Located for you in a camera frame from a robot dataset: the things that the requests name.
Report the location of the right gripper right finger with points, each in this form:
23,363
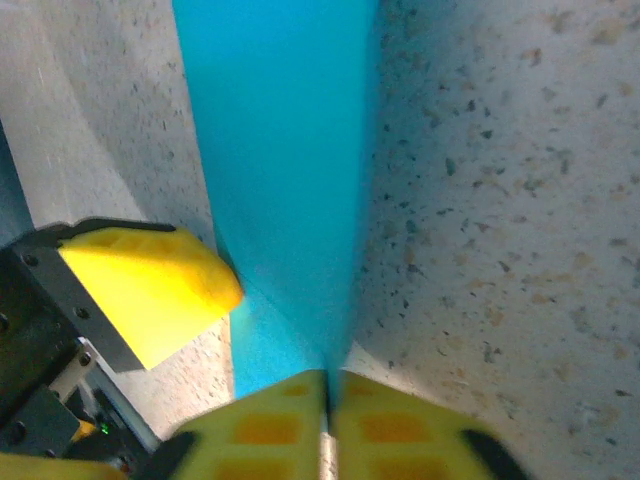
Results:
400,435

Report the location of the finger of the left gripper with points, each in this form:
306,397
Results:
50,469
150,285

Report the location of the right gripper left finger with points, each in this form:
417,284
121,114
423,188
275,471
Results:
270,435

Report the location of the blue cloth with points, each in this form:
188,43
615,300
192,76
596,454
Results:
285,175

